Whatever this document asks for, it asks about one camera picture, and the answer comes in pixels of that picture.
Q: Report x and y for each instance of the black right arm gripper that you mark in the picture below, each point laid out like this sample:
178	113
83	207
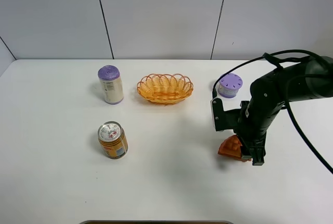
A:
254	120

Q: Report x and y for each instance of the orange bakery piece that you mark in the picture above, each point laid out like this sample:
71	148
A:
231	147

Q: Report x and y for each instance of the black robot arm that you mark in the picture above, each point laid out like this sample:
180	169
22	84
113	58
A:
274	91

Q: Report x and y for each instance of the orange wicker basket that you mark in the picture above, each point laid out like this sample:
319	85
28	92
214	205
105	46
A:
165	89

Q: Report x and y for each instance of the small purple lidded container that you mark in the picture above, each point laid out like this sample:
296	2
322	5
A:
229	85

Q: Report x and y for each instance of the orange drink can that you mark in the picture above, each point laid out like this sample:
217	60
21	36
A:
112	139

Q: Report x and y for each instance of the cream bottle with purple cap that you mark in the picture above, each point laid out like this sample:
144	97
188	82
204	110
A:
111	84

